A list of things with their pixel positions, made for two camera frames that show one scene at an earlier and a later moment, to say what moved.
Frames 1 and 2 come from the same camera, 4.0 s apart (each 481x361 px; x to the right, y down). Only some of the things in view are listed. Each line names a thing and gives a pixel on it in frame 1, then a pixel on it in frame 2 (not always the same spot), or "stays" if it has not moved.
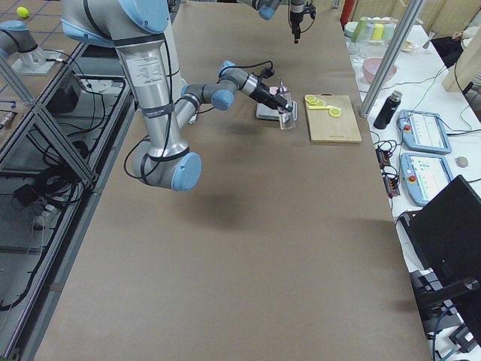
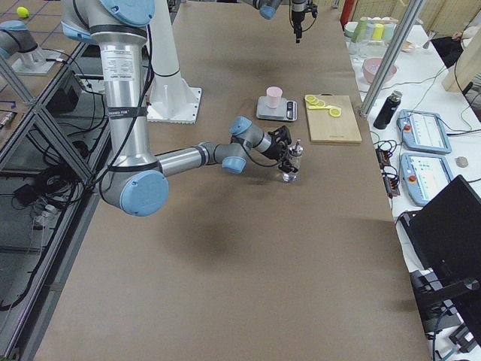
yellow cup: (379, 31) stays
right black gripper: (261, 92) → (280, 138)
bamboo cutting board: (323, 127) stays
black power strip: (391, 184) stays
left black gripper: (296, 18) stays
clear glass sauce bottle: (287, 119) → (295, 153)
